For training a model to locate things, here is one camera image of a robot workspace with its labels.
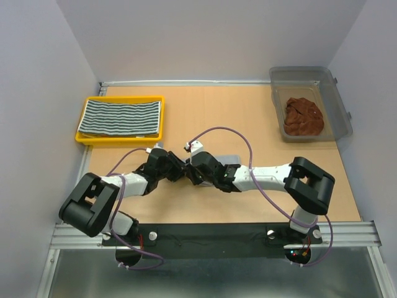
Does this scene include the light grey cloth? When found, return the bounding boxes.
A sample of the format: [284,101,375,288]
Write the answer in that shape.
[199,155,241,187]

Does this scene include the black white striped towel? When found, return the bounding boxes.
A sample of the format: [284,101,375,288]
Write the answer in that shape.
[78,100,162,137]

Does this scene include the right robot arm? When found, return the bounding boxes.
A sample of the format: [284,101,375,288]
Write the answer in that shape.
[185,151,335,242]

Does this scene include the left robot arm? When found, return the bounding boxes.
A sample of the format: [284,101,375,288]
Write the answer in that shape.
[59,147,185,245]

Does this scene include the yellow plastic tray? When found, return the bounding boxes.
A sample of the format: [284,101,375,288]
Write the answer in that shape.
[75,96,165,146]

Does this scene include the brown cloth in bin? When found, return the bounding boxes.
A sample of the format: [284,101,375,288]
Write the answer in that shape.
[283,97,325,136]

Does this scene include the grey plastic bin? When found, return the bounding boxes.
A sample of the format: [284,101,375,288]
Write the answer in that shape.
[269,66,352,143]

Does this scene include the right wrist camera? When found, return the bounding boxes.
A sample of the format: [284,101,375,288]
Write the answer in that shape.
[184,140,204,156]

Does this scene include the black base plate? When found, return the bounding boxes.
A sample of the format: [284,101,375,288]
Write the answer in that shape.
[102,222,323,259]

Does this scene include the aluminium frame rail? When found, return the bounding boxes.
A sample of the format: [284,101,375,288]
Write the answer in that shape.
[50,222,381,250]

